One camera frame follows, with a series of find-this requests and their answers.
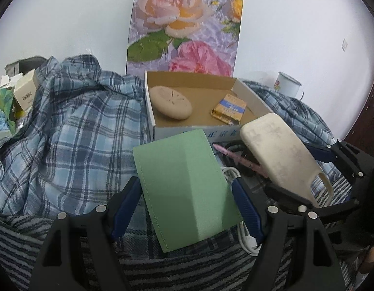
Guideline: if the cream phone case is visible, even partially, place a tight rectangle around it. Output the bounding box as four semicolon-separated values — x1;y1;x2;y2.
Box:
240;113;334;208

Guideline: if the white cardboard box tray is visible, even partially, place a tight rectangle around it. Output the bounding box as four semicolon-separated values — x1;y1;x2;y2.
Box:
144;71;272;143

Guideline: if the blue plaid shirt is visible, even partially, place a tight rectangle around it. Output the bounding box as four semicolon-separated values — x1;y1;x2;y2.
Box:
0;54;353;218

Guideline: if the white charging cable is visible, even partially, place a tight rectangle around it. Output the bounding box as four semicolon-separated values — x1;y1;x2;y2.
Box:
220;166;263;257

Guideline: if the beige round diffuser stone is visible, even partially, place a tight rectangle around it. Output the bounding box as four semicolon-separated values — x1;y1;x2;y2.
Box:
149;86;192;120

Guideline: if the gold blue cigarette pack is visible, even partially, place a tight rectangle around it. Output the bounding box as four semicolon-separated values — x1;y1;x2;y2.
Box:
211;94;247;125

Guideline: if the person's right hand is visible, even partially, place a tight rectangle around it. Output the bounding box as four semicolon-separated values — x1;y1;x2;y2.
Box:
358;247;374;275

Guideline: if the pink hair clip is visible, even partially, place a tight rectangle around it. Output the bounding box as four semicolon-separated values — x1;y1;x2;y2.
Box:
212;143;268;178

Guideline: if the floral rose painting board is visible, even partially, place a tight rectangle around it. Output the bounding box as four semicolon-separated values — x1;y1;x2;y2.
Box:
126;0;243;78

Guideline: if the small cream perfume box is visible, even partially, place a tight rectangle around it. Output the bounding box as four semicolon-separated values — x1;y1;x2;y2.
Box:
14;69;39;111

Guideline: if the green floral tissue pack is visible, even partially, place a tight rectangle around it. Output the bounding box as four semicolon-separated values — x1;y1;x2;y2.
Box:
0;87;16;135

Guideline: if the striped grey towel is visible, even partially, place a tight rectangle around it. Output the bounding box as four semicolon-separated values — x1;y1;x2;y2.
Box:
0;175;362;291

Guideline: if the white enamel floral mug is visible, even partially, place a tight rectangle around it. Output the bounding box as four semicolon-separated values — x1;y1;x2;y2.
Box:
273;72;304;101

